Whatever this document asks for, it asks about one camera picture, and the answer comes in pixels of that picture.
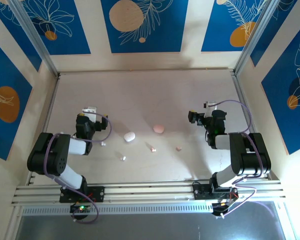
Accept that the aluminium frame post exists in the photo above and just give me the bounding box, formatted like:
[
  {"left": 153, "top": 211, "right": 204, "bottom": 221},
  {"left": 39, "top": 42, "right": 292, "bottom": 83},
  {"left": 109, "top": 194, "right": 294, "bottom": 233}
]
[
  {"left": 8, "top": 0, "right": 60, "bottom": 77},
  {"left": 233, "top": 0, "right": 283, "bottom": 76}
]

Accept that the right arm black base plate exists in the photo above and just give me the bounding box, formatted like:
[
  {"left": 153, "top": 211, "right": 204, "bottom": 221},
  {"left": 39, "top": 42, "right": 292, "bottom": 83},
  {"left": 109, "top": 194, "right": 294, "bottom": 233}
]
[{"left": 192, "top": 182, "right": 239, "bottom": 201}]

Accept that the long aluminium mounting rail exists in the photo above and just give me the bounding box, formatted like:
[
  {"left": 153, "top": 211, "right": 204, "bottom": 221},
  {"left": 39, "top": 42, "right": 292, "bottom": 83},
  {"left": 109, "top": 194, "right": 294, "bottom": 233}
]
[{"left": 11, "top": 178, "right": 286, "bottom": 208}]

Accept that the grey slotted cable tray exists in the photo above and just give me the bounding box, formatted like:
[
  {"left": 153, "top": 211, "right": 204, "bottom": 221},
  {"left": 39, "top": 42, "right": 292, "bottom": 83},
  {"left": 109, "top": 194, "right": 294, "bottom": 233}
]
[{"left": 21, "top": 201, "right": 215, "bottom": 217}]

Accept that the white earbud charging case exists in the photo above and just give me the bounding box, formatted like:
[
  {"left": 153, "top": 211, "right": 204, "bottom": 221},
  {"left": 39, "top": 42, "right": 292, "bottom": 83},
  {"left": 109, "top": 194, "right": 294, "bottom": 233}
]
[{"left": 123, "top": 131, "right": 137, "bottom": 143}]

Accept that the aluminium table side rail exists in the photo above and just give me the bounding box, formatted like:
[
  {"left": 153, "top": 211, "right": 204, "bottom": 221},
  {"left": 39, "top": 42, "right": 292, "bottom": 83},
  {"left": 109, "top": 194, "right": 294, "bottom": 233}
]
[
  {"left": 26, "top": 72, "right": 61, "bottom": 187},
  {"left": 230, "top": 71, "right": 272, "bottom": 180}
]

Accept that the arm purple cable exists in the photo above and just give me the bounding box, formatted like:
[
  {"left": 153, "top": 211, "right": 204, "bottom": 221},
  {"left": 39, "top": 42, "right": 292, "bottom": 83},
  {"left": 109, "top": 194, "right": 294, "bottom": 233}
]
[
  {"left": 207, "top": 99, "right": 265, "bottom": 219},
  {"left": 44, "top": 112, "right": 113, "bottom": 225}
]

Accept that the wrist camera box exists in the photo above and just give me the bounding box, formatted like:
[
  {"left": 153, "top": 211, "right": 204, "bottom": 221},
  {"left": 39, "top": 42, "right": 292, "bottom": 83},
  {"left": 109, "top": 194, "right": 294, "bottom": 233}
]
[
  {"left": 203, "top": 100, "right": 219, "bottom": 118},
  {"left": 81, "top": 106, "right": 98, "bottom": 121}
]

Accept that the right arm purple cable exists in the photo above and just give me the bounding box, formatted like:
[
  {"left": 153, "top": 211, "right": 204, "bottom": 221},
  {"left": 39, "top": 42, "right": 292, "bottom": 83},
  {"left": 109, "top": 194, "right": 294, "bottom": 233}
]
[{"left": 207, "top": 99, "right": 265, "bottom": 219}]

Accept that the blue floral wall panel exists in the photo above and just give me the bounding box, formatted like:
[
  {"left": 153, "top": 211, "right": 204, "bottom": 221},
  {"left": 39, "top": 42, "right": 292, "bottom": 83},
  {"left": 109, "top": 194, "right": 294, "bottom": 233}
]
[
  {"left": 260, "top": 17, "right": 300, "bottom": 156},
  {"left": 0, "top": 34, "right": 34, "bottom": 162},
  {"left": 200, "top": 0, "right": 275, "bottom": 53},
  {"left": 249, "top": 0, "right": 300, "bottom": 67},
  {"left": 100, "top": 0, "right": 190, "bottom": 54},
  {"left": 19, "top": 0, "right": 92, "bottom": 56},
  {"left": 0, "top": 4, "right": 44, "bottom": 73}
]

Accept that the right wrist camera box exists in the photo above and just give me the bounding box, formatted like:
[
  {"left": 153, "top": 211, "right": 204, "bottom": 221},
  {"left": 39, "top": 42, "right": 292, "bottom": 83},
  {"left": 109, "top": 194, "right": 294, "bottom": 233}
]
[{"left": 203, "top": 100, "right": 219, "bottom": 118}]

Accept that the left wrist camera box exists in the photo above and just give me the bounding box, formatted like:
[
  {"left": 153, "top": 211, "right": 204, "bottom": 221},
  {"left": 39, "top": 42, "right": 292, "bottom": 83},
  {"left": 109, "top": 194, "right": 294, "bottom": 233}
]
[{"left": 81, "top": 106, "right": 98, "bottom": 121}]

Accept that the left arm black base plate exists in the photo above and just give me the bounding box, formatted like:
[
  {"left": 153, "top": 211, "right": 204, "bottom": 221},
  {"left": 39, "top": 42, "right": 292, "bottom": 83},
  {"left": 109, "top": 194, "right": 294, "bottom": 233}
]
[{"left": 59, "top": 185, "right": 106, "bottom": 204}]

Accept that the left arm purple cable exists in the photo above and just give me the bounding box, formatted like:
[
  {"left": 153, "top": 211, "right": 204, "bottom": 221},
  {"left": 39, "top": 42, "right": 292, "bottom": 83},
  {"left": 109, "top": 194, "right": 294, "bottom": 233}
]
[{"left": 44, "top": 112, "right": 113, "bottom": 225}]

